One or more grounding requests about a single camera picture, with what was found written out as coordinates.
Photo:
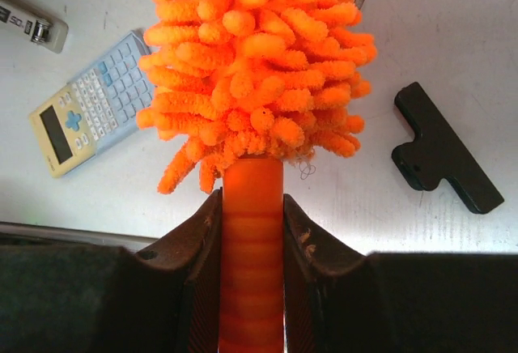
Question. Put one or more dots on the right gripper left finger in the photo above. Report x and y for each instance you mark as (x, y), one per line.
(59, 296)

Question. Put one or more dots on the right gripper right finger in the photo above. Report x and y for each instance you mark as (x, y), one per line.
(338, 300)

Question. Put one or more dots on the orange microfiber duster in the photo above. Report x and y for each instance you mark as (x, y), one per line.
(253, 84)

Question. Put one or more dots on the black and white stapler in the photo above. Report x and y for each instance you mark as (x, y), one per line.
(32, 24)

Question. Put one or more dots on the black plastic clip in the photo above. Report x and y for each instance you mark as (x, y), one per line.
(437, 153)

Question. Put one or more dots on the grey pocket calculator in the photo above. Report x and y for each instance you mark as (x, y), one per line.
(96, 109)

